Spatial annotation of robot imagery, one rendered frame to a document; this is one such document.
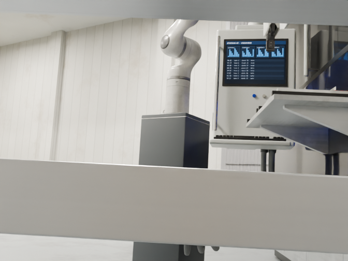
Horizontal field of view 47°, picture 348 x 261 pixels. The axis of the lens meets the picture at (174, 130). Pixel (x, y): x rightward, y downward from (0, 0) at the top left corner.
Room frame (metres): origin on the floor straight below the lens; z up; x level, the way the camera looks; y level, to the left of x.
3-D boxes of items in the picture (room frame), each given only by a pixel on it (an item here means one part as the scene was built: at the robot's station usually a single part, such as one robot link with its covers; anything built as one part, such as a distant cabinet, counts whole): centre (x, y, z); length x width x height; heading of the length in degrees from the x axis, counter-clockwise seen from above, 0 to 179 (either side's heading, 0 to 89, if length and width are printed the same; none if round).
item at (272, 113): (1.79, -0.61, 0.87); 0.70 x 0.48 x 0.02; 178
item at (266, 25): (1.56, -0.37, 1.21); 0.10 x 0.07 x 0.11; 178
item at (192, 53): (1.99, -0.03, 1.16); 0.19 x 0.12 x 0.24; 131
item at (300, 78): (2.69, -0.82, 1.50); 0.49 x 0.01 x 0.59; 178
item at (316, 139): (2.04, -0.61, 0.79); 0.34 x 0.03 x 0.13; 88
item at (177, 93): (1.97, -0.01, 0.95); 0.19 x 0.19 x 0.18
